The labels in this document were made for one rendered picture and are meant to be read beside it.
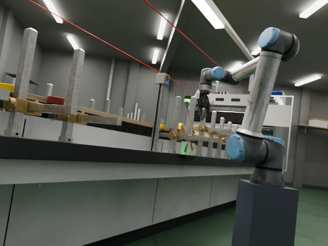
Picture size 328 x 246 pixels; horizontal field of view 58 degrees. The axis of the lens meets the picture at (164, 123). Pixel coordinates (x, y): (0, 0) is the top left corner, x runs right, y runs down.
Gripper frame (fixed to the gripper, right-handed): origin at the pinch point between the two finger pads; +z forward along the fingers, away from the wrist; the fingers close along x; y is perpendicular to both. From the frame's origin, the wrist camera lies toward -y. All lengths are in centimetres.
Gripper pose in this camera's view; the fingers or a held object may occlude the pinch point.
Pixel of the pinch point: (202, 118)
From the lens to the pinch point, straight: 221.3
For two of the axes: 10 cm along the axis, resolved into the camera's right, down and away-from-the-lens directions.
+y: -4.8, -1.3, -8.7
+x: 8.7, 0.8, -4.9
